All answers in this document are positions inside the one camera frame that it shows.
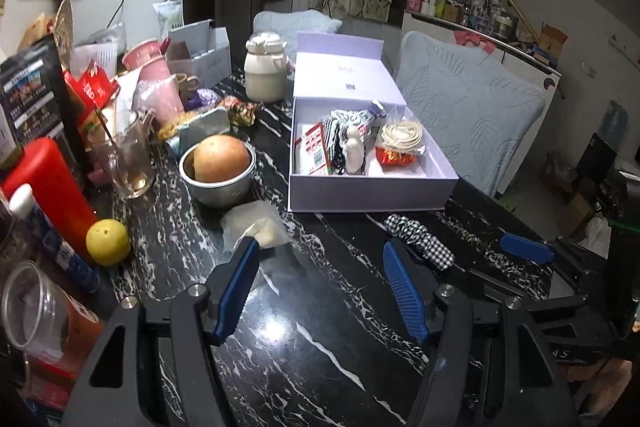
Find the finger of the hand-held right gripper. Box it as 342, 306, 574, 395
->
499, 232, 608, 280
466, 268, 557, 308

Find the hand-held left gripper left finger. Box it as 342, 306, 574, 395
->
60, 236, 262, 427

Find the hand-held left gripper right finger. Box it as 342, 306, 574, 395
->
382, 237, 576, 427

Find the red round item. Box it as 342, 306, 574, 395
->
374, 145, 419, 168

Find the bagged cream cord coil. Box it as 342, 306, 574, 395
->
380, 106, 427, 156

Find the red white snack packet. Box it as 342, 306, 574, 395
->
294, 121, 334, 176

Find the lavender gift box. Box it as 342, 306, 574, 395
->
287, 32, 460, 214

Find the small cardboard box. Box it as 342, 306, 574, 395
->
556, 194, 597, 236

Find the clear plastic bag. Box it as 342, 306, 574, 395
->
219, 200, 294, 254

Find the metal bowl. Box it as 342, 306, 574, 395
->
178, 142, 257, 208

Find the black box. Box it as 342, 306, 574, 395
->
574, 132, 619, 181

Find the blue water jug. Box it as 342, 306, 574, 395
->
597, 99, 629, 154

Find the orange-brown round fruit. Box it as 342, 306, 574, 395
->
193, 134, 251, 183

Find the yellow fruit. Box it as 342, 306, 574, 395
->
84, 218, 132, 267

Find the chair with leaf-quilted cover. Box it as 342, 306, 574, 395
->
394, 30, 547, 198
252, 9, 344, 42

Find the silver pouch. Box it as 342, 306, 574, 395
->
177, 106, 232, 148

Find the glass mug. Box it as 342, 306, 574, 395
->
97, 109, 157, 200

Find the white cabinet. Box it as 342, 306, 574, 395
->
402, 9, 562, 195

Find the colourful candy packet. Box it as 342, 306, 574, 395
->
219, 95, 264, 127

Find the purple white packet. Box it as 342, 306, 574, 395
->
366, 100, 387, 128

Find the blue white tube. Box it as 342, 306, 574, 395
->
9, 184, 101, 294

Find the purple bag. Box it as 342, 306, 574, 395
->
192, 87, 221, 112

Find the clear plastic cup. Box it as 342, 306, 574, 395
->
0, 259, 72, 354

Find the open cardboard box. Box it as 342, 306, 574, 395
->
537, 22, 569, 58

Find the brown mug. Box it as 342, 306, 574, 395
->
172, 73, 200, 106

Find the red plastic bottle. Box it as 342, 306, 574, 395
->
0, 136, 99, 259

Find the pink cloth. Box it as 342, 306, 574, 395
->
452, 29, 497, 56

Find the cream ceramic teapot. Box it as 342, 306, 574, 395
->
243, 32, 289, 103

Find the pink cup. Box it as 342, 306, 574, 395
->
122, 39, 187, 118

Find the white carton with bottles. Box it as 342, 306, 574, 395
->
167, 19, 234, 84

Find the red snack bag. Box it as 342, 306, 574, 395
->
64, 61, 122, 118

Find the row of bottles and jars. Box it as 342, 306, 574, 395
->
406, 0, 533, 40

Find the white plastic container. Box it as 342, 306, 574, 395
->
69, 44, 127, 78

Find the black printed pouch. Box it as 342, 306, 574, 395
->
0, 34, 77, 158

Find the green white pouch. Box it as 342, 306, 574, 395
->
152, 0, 184, 40

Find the white refrigerator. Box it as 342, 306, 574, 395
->
64, 0, 186, 54

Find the woven straw mat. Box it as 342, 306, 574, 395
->
53, 0, 76, 58

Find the white plush hair tie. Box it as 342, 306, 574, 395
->
344, 126, 367, 174

